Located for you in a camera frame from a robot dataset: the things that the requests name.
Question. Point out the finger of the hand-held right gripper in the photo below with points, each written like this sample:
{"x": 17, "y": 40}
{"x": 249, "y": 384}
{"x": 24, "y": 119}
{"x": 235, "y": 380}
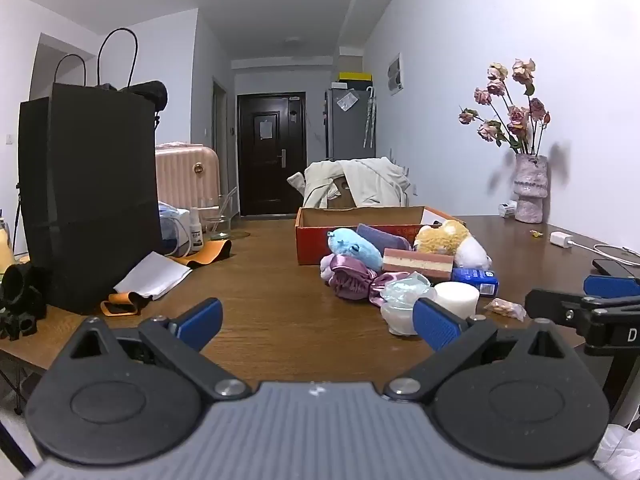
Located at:
{"x": 612, "y": 287}
{"x": 550, "y": 305}

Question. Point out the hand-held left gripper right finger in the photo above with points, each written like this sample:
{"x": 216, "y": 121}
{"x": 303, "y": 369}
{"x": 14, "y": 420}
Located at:
{"x": 435, "y": 322}

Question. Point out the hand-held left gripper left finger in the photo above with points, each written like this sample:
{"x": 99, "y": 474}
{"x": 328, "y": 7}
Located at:
{"x": 200, "y": 317}

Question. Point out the clear plastic pack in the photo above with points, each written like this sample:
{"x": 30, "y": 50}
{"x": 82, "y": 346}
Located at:
{"x": 402, "y": 300}

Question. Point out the blue milk carton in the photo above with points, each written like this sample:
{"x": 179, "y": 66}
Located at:
{"x": 475, "y": 277}

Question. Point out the yellow plush toy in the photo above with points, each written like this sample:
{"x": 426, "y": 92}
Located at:
{"x": 445, "y": 240}

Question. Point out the purple satin cloth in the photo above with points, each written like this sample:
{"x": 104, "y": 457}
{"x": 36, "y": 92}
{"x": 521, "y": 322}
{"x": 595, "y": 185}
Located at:
{"x": 352, "y": 285}

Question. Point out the purple towel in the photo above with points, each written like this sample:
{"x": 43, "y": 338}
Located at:
{"x": 382, "y": 237}

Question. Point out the blue plush toy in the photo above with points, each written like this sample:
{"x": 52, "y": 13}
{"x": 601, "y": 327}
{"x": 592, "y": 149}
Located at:
{"x": 352, "y": 250}

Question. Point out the lilac plush toy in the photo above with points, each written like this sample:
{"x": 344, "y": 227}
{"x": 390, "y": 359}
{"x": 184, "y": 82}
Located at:
{"x": 327, "y": 265}

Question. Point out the orange cardboard box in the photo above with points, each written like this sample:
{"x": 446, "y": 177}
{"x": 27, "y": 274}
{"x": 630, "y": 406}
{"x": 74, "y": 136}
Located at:
{"x": 350, "y": 217}

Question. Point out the black phone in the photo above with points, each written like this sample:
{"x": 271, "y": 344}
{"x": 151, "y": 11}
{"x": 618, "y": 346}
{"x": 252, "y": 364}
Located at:
{"x": 615, "y": 266}

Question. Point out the small peanut snack bag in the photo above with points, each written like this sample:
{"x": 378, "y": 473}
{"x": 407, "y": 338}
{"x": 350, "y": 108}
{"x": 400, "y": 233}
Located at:
{"x": 502, "y": 307}

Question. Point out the striped pink sponge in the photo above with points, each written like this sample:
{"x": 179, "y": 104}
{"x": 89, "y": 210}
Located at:
{"x": 417, "y": 263}

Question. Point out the white paper sheet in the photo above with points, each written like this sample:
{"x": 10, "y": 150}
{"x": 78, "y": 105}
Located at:
{"x": 150, "y": 275}

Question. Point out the white charger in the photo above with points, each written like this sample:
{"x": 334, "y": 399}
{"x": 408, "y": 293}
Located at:
{"x": 561, "y": 239}

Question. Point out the white spray bottle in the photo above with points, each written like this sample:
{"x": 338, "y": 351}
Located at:
{"x": 196, "y": 235}

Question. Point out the bag of blue masks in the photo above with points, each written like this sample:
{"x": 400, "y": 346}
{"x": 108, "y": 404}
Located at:
{"x": 172, "y": 225}

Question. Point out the clear glass bowl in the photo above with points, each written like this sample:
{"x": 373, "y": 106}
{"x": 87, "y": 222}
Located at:
{"x": 218, "y": 222}

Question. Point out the mottled pink vase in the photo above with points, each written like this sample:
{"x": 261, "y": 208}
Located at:
{"x": 530, "y": 190}

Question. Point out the crumpled white plastic bag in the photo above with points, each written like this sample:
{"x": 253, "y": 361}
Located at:
{"x": 620, "y": 452}

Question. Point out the pink suitcase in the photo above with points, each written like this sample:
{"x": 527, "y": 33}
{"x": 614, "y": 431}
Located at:
{"x": 185, "y": 177}

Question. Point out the cream jacket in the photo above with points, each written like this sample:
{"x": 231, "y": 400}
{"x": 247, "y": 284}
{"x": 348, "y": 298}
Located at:
{"x": 380, "y": 180}

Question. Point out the brown wooden chair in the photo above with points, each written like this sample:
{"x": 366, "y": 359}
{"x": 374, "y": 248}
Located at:
{"x": 342, "y": 195}

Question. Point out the dark entrance door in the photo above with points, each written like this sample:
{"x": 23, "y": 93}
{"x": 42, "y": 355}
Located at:
{"x": 270, "y": 175}

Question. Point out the black paper bag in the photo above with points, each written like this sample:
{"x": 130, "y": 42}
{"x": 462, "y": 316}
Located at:
{"x": 90, "y": 185}

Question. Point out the dried pink roses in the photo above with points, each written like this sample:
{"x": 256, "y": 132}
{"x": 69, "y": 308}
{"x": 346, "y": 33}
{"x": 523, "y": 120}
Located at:
{"x": 517, "y": 120}

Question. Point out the paper notice on door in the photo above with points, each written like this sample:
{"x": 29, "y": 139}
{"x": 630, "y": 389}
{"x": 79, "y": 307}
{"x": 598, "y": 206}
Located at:
{"x": 265, "y": 129}

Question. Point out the black tripod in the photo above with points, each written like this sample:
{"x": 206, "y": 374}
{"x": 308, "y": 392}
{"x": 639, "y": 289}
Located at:
{"x": 18, "y": 220}

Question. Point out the grey refrigerator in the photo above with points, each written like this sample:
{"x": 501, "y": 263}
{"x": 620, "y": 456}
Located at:
{"x": 345, "y": 132}

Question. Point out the white folded umbrella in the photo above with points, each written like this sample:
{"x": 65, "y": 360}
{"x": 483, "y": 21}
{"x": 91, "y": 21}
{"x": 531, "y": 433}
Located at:
{"x": 369, "y": 120}

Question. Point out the dark bundle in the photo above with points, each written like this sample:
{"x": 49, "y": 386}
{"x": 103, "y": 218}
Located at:
{"x": 150, "y": 91}

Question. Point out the paper sheet on refrigerator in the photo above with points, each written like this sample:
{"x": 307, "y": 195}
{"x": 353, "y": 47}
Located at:
{"x": 346, "y": 101}

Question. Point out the yellow flat box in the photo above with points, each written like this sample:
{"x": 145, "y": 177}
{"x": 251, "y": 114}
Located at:
{"x": 355, "y": 76}

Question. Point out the black plastic mount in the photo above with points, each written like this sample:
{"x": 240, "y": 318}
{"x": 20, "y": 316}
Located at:
{"x": 20, "y": 295}

